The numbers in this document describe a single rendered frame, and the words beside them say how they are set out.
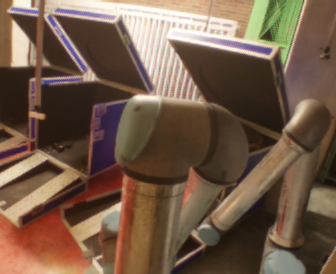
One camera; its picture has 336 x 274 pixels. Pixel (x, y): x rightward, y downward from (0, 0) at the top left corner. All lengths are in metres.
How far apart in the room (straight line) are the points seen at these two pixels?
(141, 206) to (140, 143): 0.11
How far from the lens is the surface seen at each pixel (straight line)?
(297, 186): 1.07
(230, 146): 0.44
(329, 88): 2.96
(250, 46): 1.99
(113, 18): 2.58
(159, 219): 0.44
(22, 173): 3.06
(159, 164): 0.40
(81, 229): 2.43
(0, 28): 5.40
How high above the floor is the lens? 1.65
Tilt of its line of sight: 21 degrees down
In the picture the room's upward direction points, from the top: 11 degrees clockwise
